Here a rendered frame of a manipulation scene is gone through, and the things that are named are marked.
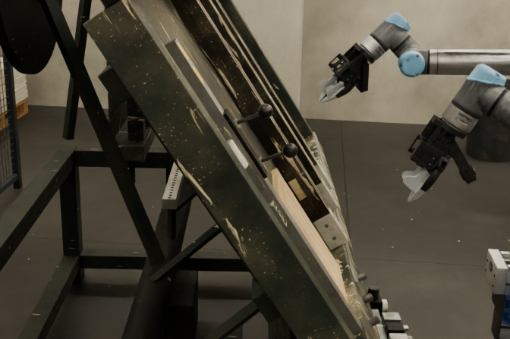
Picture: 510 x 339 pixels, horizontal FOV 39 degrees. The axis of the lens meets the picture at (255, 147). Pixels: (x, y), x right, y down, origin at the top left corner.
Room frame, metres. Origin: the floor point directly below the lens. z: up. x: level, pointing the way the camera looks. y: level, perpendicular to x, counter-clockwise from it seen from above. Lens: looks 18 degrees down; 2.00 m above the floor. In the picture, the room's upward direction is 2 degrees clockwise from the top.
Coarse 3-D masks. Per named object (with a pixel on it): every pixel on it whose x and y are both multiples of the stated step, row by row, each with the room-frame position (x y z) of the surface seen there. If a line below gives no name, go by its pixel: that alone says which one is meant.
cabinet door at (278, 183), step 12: (276, 168) 2.16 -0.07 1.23; (276, 180) 2.05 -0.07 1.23; (276, 192) 1.96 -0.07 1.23; (288, 192) 2.10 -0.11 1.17; (288, 204) 2.00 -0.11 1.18; (300, 216) 2.05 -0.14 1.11; (300, 228) 1.94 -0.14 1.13; (312, 228) 2.11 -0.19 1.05; (312, 240) 2.00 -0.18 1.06; (324, 252) 2.08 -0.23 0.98; (324, 264) 1.96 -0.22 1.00; (336, 264) 2.13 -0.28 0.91; (336, 276) 2.00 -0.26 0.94
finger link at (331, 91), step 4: (336, 84) 2.23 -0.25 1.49; (340, 84) 2.23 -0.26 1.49; (328, 88) 2.22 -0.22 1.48; (332, 88) 2.23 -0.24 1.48; (336, 88) 2.23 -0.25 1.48; (340, 88) 2.24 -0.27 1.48; (328, 92) 2.22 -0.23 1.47; (332, 92) 2.23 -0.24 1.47; (336, 92) 2.24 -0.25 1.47; (328, 96) 2.23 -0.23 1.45; (332, 96) 2.23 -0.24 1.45; (324, 100) 2.24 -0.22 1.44; (328, 100) 2.24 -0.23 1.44
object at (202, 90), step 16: (176, 48) 1.75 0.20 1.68; (192, 64) 1.77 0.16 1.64; (192, 80) 1.75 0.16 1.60; (208, 96) 1.75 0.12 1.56; (208, 112) 1.75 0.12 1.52; (224, 128) 1.75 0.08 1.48; (240, 144) 1.75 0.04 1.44; (256, 176) 1.75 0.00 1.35; (272, 192) 1.75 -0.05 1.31; (288, 224) 1.75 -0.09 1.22; (304, 240) 1.76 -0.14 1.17; (304, 256) 1.75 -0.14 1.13; (320, 272) 1.75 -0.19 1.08; (336, 288) 1.77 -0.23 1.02; (336, 304) 1.75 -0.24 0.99; (352, 320) 1.75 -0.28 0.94
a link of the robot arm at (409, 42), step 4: (408, 36) 2.24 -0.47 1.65; (404, 40) 2.23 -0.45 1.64; (408, 40) 2.24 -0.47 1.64; (412, 40) 2.24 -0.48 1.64; (400, 44) 2.23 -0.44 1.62; (404, 44) 2.23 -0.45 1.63; (408, 44) 2.23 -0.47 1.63; (412, 44) 2.23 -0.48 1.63; (416, 44) 2.24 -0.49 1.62; (396, 48) 2.23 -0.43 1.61; (400, 48) 2.23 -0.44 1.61; (404, 48) 2.21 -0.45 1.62; (420, 48) 2.23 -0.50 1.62; (396, 52) 2.24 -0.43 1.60; (400, 52) 2.22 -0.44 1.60
